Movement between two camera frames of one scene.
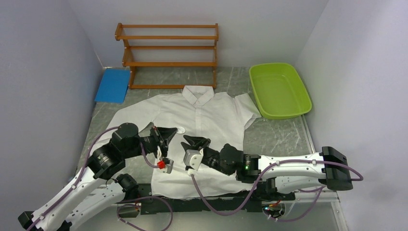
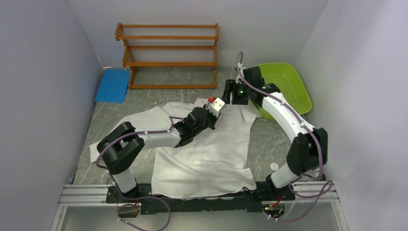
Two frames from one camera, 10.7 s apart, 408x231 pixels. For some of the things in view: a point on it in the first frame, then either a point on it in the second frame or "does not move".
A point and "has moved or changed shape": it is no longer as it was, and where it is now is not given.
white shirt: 199,111 has moved or changed shape
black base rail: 140,195 does not move
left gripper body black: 150,143 to 211,120
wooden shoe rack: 170,56 does not move
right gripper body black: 212,160 to 241,94
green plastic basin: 279,91 does not move
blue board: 114,85 does not move
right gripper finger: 197,141 to 229,88
